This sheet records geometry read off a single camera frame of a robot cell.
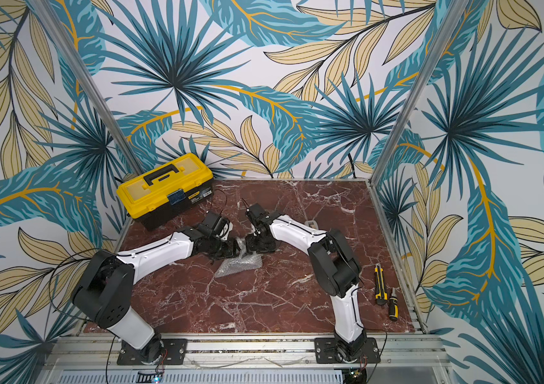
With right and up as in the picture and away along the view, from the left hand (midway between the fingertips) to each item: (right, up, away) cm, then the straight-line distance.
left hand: (237, 256), depth 88 cm
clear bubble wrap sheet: (+3, -1, -5) cm, 6 cm away
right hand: (+6, +1, +4) cm, 7 cm away
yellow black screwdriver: (+54, -17, -6) cm, 57 cm away
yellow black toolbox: (-32, +22, +4) cm, 39 cm away
